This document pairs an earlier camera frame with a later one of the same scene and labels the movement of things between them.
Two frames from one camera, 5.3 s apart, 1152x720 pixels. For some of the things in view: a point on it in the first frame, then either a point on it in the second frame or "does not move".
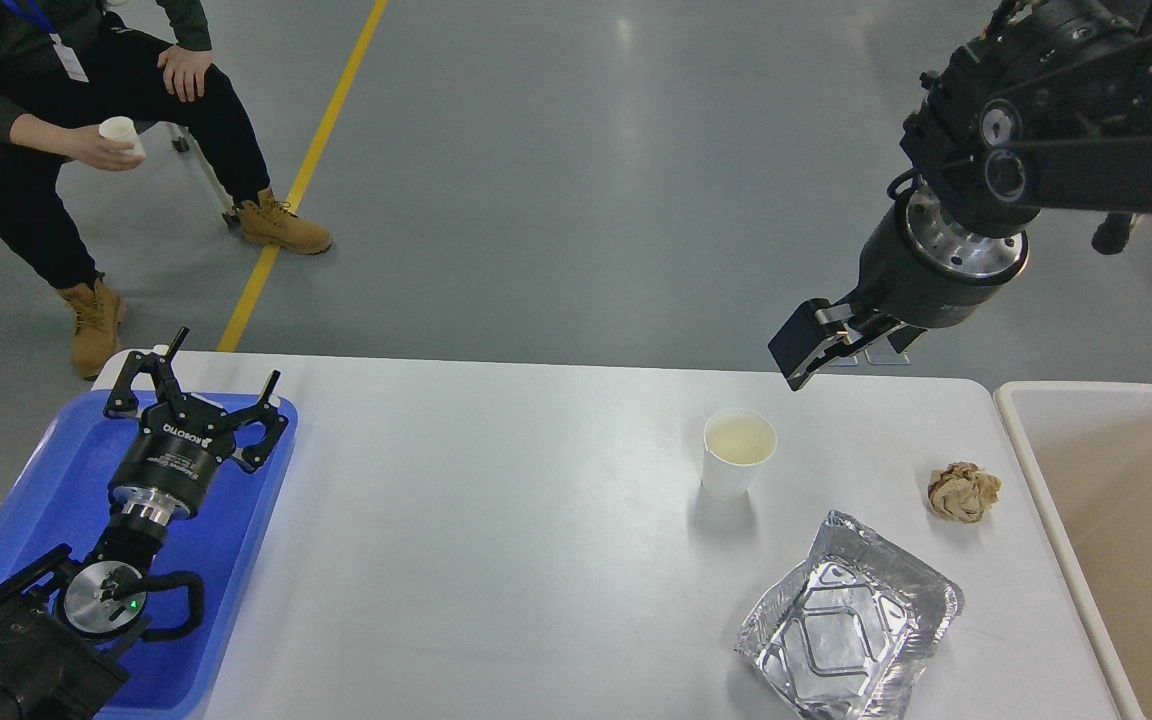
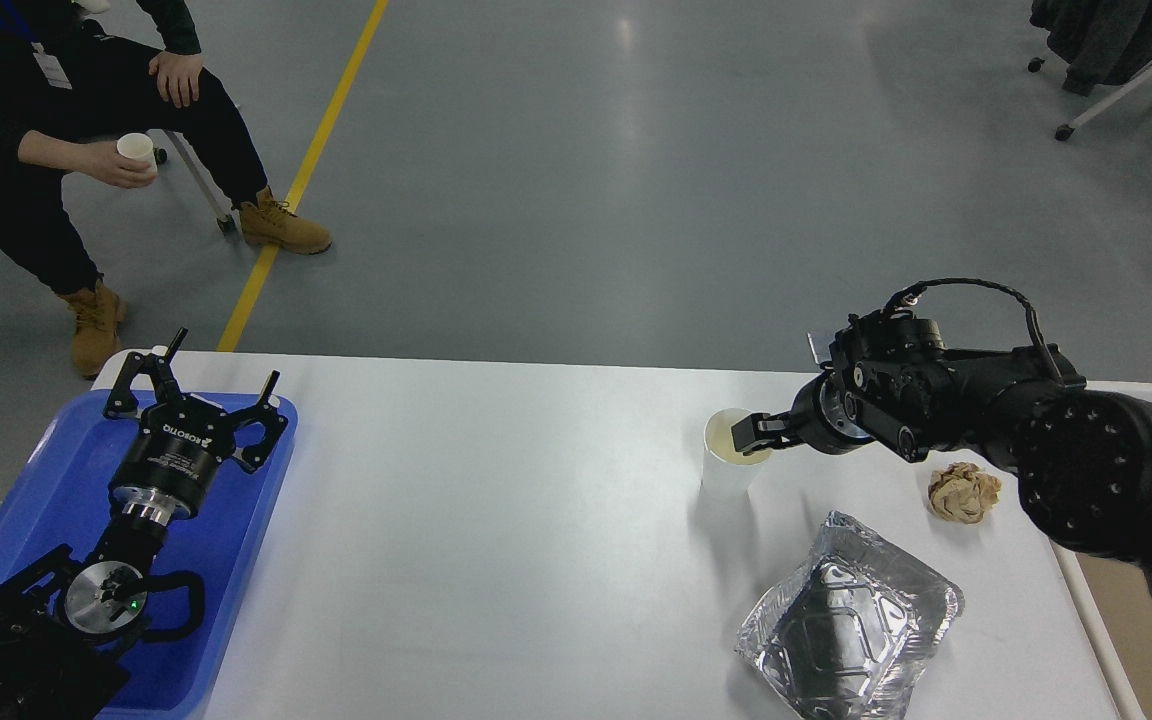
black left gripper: (181, 442) does not move
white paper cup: (736, 442) does not move
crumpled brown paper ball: (962, 492) does not move
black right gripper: (920, 271) to (823, 417)
